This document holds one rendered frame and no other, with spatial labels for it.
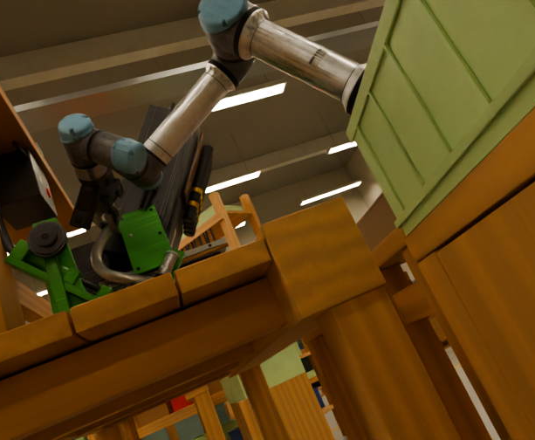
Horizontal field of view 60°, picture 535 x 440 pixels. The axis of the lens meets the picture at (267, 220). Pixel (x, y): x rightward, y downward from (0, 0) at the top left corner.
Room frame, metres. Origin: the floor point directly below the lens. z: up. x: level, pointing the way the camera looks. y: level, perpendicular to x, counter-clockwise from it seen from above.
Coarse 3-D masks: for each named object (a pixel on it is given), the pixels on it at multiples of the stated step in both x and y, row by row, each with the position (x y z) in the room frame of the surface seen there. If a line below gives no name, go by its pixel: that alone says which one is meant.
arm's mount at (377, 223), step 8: (376, 200) 0.93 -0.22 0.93; (384, 200) 0.90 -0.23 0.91; (376, 208) 0.95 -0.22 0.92; (384, 208) 0.91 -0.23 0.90; (368, 216) 1.00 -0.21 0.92; (376, 216) 0.96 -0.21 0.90; (384, 216) 0.93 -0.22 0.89; (392, 216) 0.90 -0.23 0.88; (360, 224) 1.05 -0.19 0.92; (368, 224) 1.02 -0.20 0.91; (376, 224) 0.98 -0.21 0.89; (384, 224) 0.95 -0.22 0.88; (392, 224) 0.92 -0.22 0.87; (360, 232) 1.07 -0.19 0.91; (368, 232) 1.04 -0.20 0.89; (376, 232) 1.00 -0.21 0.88; (384, 232) 0.97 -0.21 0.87; (368, 240) 1.06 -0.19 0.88; (376, 240) 1.02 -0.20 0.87
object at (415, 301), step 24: (408, 264) 0.89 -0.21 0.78; (408, 288) 0.98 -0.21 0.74; (408, 312) 1.03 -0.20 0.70; (432, 312) 0.93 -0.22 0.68; (432, 336) 1.08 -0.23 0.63; (432, 360) 1.08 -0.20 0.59; (456, 384) 1.08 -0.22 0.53; (480, 384) 0.87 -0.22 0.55; (456, 408) 1.08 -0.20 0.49; (480, 432) 1.08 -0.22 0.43; (504, 432) 0.88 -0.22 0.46
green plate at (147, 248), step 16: (128, 224) 1.22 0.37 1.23; (144, 224) 1.23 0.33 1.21; (160, 224) 1.24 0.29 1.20; (128, 240) 1.21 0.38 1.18; (144, 240) 1.21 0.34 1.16; (160, 240) 1.22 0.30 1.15; (128, 256) 1.19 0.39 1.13; (144, 256) 1.20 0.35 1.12; (160, 256) 1.20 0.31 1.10; (144, 272) 1.18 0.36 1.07
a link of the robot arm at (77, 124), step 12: (60, 120) 0.87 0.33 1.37; (72, 120) 0.87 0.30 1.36; (84, 120) 0.87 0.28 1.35; (60, 132) 0.86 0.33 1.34; (72, 132) 0.86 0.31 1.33; (84, 132) 0.87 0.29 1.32; (72, 144) 0.88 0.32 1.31; (84, 144) 0.88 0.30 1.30; (72, 156) 0.91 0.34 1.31; (84, 156) 0.90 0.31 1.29; (84, 168) 0.95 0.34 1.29
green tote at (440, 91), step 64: (448, 0) 0.30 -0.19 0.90; (512, 0) 0.26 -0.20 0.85; (384, 64) 0.43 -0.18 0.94; (448, 64) 0.34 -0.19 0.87; (512, 64) 0.29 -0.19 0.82; (384, 128) 0.50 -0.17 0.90; (448, 128) 0.39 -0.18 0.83; (512, 128) 0.32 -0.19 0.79; (384, 192) 0.60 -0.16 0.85; (448, 192) 0.45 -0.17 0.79
